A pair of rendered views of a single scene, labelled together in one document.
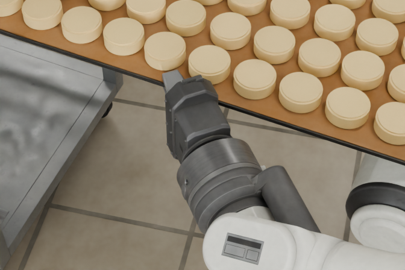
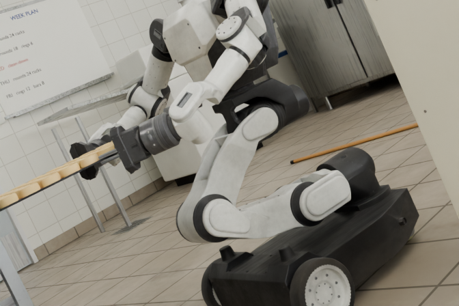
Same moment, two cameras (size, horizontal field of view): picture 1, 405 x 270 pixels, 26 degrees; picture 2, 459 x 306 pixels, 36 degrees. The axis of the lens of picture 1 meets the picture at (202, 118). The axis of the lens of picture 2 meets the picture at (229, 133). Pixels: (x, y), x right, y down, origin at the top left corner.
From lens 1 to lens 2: 1.62 m
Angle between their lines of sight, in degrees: 64
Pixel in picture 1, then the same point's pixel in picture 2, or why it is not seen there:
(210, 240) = (174, 113)
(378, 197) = (202, 205)
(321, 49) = not seen: hidden behind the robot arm
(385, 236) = (220, 214)
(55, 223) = not seen: outside the picture
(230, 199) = (164, 115)
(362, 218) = (207, 216)
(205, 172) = (149, 121)
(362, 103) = not seen: hidden behind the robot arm
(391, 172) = (196, 200)
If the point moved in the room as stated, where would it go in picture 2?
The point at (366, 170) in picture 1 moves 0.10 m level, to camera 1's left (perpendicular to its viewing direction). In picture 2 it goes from (188, 214) to (169, 228)
